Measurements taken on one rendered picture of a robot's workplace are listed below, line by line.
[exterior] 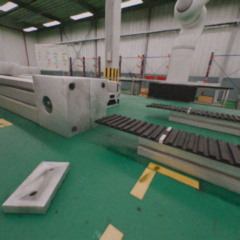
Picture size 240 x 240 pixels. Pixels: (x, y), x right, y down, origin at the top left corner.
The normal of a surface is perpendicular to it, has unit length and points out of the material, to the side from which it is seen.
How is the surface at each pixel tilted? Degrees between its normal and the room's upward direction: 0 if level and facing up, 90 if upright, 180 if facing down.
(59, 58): 90
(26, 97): 90
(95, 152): 0
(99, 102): 90
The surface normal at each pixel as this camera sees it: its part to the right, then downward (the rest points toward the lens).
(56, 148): 0.06, -0.95
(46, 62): -0.20, 0.29
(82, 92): 0.84, 0.22
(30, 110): -0.53, 0.23
